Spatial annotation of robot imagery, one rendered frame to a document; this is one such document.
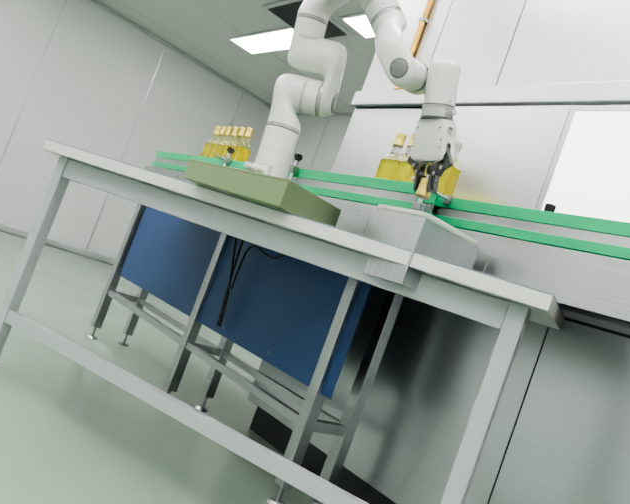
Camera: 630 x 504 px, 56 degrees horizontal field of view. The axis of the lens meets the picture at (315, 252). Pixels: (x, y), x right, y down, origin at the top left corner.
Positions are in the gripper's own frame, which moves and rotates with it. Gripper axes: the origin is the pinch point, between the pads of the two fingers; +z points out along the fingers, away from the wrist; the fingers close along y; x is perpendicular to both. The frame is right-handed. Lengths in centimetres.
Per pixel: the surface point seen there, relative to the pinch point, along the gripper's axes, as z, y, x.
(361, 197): 5.3, 34.5, -11.8
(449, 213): 6.3, 9.2, -21.9
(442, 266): 17.5, -15.7, 8.6
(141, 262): 48, 161, 0
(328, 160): -35, 473, -355
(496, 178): -5.8, 9.9, -41.5
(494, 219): 6.2, -5.3, -22.0
